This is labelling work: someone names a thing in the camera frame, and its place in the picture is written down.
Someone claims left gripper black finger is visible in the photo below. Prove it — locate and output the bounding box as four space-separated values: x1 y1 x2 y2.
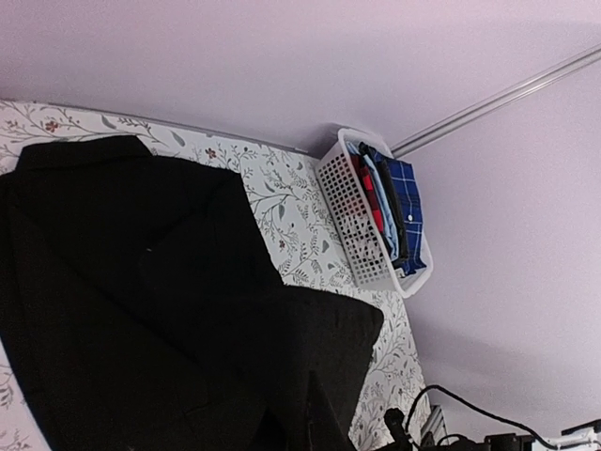
302 370 355 451

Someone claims dark grey folded shirt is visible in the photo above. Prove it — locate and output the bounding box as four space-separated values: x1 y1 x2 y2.
359 142 409 268

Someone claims black long sleeve shirt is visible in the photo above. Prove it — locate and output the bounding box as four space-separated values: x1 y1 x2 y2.
1 135 383 450

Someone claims light blue folded shirt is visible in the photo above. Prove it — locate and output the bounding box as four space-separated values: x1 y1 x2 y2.
346 142 398 259

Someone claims right aluminium corner post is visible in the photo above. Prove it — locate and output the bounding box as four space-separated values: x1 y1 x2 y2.
392 44 600 158

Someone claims red black plaid shirt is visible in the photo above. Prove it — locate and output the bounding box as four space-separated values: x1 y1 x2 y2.
350 154 385 236

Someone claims blue plaid shirt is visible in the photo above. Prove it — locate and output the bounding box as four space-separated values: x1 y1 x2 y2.
380 153 426 276

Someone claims white plastic laundry basket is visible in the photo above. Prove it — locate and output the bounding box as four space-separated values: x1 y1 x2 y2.
316 128 434 299

